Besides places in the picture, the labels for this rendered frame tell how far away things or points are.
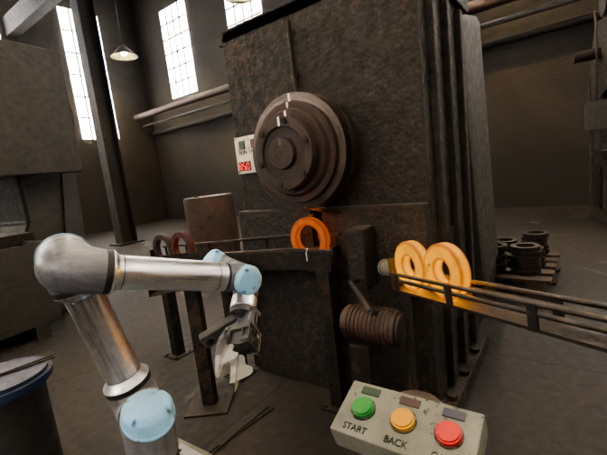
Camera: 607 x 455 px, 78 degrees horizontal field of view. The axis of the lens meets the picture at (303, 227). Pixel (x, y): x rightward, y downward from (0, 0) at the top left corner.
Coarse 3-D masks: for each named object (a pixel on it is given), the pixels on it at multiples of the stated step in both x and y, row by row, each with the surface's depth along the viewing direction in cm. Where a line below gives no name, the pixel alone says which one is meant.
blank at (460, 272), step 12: (432, 252) 105; (444, 252) 100; (456, 252) 98; (432, 264) 106; (456, 264) 97; (468, 264) 97; (432, 276) 107; (444, 276) 106; (456, 276) 97; (468, 276) 96
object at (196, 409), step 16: (160, 256) 176; (176, 256) 179; (192, 256) 179; (192, 304) 169; (192, 320) 170; (192, 336) 171; (208, 352) 174; (208, 368) 173; (208, 384) 174; (192, 400) 182; (208, 400) 176; (224, 400) 178; (192, 416) 169
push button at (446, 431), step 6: (438, 426) 60; (444, 426) 60; (450, 426) 59; (456, 426) 59; (438, 432) 59; (444, 432) 59; (450, 432) 59; (456, 432) 58; (438, 438) 59; (444, 438) 58; (450, 438) 58; (456, 438) 58; (444, 444) 58; (450, 444) 57; (456, 444) 57
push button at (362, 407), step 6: (354, 402) 69; (360, 402) 68; (366, 402) 68; (372, 402) 68; (354, 408) 68; (360, 408) 67; (366, 408) 67; (372, 408) 67; (354, 414) 67; (360, 414) 66; (366, 414) 66
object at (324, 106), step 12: (300, 96) 146; (312, 96) 143; (324, 108) 140; (336, 120) 139; (336, 132) 139; (348, 132) 143; (348, 144) 142; (348, 156) 142; (336, 168) 142; (348, 168) 145; (336, 180) 143; (324, 192) 147; (336, 192) 151; (288, 204) 159; (300, 204) 155; (312, 204) 152
